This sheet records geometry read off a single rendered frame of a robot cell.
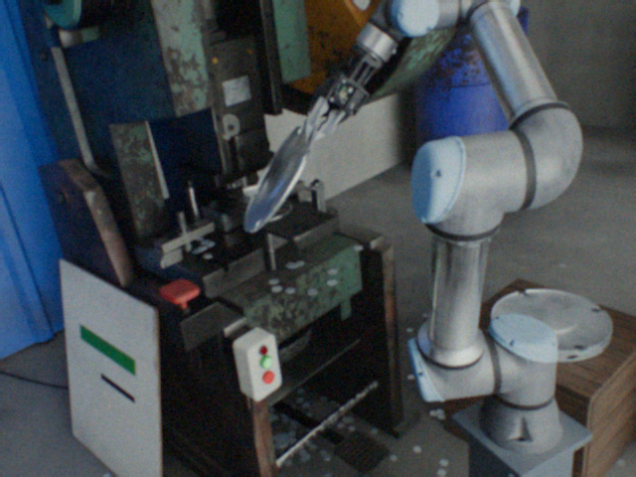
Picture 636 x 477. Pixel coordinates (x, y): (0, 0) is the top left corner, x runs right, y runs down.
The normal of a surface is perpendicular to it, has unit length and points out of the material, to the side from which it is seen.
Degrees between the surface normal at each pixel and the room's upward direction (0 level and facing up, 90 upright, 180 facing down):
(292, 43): 90
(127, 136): 90
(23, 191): 90
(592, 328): 0
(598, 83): 90
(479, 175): 68
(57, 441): 0
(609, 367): 0
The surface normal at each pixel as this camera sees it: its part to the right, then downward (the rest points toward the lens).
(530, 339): 0.03, -0.90
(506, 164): 0.01, -0.10
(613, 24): -0.70, 0.38
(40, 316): 0.70, 0.25
